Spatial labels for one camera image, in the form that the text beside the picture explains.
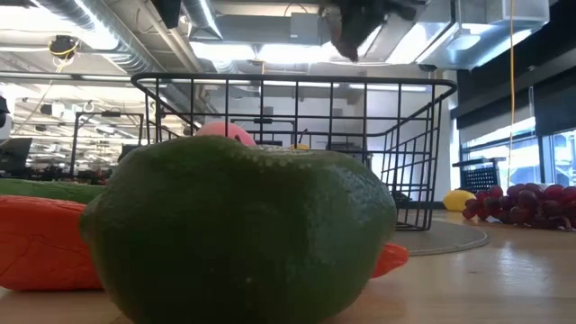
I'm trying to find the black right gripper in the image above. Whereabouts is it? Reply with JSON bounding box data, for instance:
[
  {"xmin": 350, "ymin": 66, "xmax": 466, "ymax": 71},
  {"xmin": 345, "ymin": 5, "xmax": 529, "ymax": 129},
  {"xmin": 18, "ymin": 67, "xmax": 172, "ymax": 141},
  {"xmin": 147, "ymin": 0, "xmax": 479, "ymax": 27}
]
[{"xmin": 317, "ymin": 0, "xmax": 428, "ymax": 42}]

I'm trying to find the black wire basket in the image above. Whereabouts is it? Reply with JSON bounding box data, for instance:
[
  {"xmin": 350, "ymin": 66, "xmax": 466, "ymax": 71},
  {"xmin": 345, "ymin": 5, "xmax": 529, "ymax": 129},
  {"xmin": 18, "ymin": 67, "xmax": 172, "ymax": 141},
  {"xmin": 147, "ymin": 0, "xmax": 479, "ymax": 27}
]
[{"xmin": 130, "ymin": 71, "xmax": 458, "ymax": 233}]

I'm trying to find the pink peach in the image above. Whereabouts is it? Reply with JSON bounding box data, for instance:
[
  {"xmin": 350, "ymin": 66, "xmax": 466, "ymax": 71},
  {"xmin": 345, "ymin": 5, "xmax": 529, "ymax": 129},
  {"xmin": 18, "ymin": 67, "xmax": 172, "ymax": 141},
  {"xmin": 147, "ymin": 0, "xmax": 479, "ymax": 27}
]
[{"xmin": 194, "ymin": 120, "xmax": 257, "ymax": 148}]

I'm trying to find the yellow pear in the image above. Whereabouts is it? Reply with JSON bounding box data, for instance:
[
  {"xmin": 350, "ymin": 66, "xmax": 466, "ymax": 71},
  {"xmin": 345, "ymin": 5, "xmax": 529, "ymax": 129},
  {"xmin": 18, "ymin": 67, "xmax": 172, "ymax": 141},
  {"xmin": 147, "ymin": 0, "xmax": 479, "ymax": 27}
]
[{"xmin": 287, "ymin": 128, "xmax": 312, "ymax": 152}]

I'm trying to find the yellow lemon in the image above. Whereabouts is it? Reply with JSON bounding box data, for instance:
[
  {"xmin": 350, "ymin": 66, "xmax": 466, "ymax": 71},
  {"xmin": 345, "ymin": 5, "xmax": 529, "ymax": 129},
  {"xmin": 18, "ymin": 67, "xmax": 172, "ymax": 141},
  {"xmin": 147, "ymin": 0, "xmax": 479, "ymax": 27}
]
[{"xmin": 442, "ymin": 188, "xmax": 478, "ymax": 213}]

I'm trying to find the green cucumber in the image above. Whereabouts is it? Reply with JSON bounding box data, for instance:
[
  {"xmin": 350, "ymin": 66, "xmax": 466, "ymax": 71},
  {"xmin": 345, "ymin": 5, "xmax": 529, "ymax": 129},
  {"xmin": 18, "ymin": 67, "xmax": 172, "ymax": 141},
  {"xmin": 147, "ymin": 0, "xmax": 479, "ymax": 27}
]
[{"xmin": 0, "ymin": 178, "xmax": 108, "ymax": 206}]

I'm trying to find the dark green lime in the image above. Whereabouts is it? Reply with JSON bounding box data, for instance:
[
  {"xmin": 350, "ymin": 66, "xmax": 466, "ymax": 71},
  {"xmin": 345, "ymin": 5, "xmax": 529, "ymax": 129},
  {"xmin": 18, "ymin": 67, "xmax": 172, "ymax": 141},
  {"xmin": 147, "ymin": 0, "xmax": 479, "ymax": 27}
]
[{"xmin": 78, "ymin": 133, "xmax": 398, "ymax": 324}]

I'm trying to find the red grape bunch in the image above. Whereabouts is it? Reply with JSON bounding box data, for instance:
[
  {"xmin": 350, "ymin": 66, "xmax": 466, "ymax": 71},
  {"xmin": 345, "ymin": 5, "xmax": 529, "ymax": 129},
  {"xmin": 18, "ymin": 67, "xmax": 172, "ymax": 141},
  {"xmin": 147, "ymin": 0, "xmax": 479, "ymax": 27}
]
[{"xmin": 461, "ymin": 182, "xmax": 576, "ymax": 233}]

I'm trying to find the red chili pepper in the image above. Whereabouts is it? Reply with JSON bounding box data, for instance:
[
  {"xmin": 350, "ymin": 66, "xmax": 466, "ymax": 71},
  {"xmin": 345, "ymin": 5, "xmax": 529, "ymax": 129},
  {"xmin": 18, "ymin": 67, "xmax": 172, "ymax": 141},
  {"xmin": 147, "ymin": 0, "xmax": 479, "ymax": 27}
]
[{"xmin": 0, "ymin": 193, "xmax": 410, "ymax": 292}]

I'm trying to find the white pendant lamp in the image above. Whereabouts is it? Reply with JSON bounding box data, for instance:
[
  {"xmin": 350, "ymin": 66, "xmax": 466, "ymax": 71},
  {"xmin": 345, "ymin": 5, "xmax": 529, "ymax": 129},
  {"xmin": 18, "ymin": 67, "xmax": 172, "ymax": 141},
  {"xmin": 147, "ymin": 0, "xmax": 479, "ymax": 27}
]
[{"xmin": 445, "ymin": 0, "xmax": 482, "ymax": 53}]

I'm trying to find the black perforated cart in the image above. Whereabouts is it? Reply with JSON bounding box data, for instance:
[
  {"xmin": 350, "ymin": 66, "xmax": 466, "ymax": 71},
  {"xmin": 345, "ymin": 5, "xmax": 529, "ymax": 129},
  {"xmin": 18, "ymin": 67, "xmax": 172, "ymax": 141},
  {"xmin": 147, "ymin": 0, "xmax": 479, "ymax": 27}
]
[{"xmin": 451, "ymin": 156, "xmax": 509, "ymax": 194}]

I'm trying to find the dark monitor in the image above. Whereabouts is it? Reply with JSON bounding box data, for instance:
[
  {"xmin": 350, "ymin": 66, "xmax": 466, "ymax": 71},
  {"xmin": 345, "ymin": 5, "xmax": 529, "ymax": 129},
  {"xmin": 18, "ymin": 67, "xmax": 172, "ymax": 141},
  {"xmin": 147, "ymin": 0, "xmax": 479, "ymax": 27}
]
[{"xmin": 0, "ymin": 137, "xmax": 33, "ymax": 170}]

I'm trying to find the grey round mat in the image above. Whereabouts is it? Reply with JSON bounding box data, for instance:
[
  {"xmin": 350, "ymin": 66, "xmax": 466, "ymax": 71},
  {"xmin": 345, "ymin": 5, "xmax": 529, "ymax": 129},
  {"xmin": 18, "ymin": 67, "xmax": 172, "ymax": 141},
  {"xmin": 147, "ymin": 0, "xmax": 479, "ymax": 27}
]
[{"xmin": 390, "ymin": 219, "xmax": 491, "ymax": 257}]

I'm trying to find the silver ventilation duct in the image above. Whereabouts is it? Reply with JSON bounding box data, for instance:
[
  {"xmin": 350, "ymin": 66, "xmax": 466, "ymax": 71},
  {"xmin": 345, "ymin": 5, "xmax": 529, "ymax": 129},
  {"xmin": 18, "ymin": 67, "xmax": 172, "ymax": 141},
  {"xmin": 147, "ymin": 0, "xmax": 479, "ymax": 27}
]
[
  {"xmin": 33, "ymin": 0, "xmax": 163, "ymax": 76},
  {"xmin": 179, "ymin": 0, "xmax": 225, "ymax": 41}
]

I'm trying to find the black yellow cord reel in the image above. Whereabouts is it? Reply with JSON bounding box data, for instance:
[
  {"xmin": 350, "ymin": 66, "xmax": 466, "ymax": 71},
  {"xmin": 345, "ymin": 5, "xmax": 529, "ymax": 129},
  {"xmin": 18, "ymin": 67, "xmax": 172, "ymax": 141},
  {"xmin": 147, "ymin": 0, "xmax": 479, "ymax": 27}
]
[{"xmin": 47, "ymin": 34, "xmax": 81, "ymax": 62}]

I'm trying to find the black metal frame rig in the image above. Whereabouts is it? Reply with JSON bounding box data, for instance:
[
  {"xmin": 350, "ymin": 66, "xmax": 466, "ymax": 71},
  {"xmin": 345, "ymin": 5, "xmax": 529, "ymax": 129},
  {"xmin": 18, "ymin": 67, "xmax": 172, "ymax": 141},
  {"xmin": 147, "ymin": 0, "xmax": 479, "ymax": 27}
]
[{"xmin": 69, "ymin": 111, "xmax": 146, "ymax": 179}]

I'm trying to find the yellow hanging cable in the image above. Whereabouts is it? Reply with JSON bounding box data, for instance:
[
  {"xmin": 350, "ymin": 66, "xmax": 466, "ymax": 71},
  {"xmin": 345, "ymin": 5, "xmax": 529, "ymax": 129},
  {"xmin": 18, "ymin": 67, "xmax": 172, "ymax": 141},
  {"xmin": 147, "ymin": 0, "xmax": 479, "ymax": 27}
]
[{"xmin": 506, "ymin": 0, "xmax": 518, "ymax": 193}]

